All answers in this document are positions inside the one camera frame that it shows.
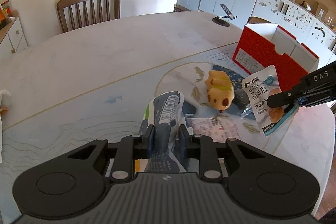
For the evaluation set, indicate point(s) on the black phone stand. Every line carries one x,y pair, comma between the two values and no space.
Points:
223,20

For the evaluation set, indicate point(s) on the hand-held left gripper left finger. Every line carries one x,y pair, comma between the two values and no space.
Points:
150,141

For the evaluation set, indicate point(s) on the pink bread packet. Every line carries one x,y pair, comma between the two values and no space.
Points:
212,129

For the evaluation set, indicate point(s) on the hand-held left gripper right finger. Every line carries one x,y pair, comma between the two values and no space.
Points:
183,141

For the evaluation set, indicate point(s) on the white marble desktop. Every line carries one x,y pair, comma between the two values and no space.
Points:
92,56

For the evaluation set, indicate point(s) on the red cardboard box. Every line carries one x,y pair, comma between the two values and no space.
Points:
262,56

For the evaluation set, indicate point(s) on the white side cabinet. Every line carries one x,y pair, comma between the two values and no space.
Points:
15,35

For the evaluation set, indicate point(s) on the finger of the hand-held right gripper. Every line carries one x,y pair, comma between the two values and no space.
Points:
289,109
286,98

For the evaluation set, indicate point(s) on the large orange snack bag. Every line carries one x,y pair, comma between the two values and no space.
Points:
2,16

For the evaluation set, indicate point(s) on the white blue food pouch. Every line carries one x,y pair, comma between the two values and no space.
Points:
258,98

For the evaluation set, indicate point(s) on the person's dark clothing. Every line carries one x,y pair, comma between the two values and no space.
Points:
329,214

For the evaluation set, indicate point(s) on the dark blue snack bag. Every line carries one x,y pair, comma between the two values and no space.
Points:
162,108

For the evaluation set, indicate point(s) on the yellow plush toy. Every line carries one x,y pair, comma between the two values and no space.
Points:
220,92

